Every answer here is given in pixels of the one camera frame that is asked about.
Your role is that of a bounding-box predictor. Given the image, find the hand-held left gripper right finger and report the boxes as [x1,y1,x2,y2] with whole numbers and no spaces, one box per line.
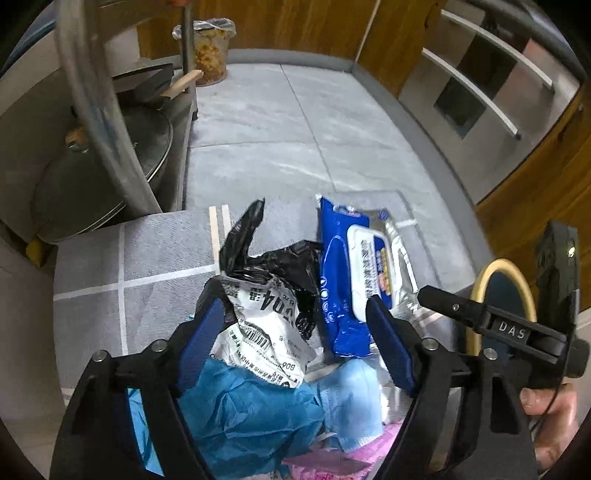
[365,294,541,480]

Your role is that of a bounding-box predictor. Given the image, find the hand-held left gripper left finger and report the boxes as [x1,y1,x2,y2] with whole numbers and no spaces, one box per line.
[50,278,230,480]

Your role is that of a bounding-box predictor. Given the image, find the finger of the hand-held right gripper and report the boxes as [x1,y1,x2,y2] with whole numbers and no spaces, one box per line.
[418,285,570,357]

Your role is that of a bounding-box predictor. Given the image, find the dark bin with yellow rim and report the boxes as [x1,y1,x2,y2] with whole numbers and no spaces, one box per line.
[469,258,539,359]

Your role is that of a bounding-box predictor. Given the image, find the white label bag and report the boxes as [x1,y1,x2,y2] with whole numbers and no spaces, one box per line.
[209,272,320,389]

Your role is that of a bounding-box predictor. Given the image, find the light blue face mask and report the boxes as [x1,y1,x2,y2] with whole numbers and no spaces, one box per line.
[318,357,387,452]

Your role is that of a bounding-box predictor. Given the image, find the white cloth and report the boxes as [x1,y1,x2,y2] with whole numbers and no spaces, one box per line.
[373,355,413,428]

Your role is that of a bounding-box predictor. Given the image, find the blue plastic bag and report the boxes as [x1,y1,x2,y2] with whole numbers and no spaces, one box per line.
[128,357,334,480]

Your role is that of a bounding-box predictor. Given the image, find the blue wet wipes packet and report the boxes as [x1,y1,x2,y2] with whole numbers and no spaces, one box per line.
[316,194,433,359]

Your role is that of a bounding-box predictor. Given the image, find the black plastic bag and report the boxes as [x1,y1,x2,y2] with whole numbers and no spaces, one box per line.
[218,197,324,343]

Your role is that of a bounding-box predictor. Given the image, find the pink packet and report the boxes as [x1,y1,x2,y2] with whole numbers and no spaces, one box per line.
[281,421,408,480]

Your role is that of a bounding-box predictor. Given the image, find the person's right hand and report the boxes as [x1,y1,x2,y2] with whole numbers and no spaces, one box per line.
[520,387,581,472]

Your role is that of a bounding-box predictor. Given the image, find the grey mat with white lines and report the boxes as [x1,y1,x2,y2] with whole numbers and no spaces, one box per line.
[52,188,496,409]

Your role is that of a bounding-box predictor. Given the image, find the stainless steel appliance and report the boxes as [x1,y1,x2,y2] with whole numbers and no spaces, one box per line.
[398,0,583,205]

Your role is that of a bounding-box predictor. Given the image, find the grey pan lid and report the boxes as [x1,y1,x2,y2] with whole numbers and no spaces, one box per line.
[30,154,136,245]

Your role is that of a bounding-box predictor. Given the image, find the clear bin with plastic liner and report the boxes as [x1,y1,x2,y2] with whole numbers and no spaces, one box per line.
[172,17,236,88]

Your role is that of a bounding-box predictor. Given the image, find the long metal handle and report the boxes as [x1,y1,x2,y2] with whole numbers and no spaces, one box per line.
[421,47,523,140]
[440,9,555,94]

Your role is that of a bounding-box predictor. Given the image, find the grey metal tube frame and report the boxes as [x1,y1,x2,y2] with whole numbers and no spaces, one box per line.
[54,0,163,219]

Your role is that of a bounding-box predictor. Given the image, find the black frying pan wooden handle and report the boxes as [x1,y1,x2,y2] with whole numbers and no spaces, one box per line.
[110,62,204,105]

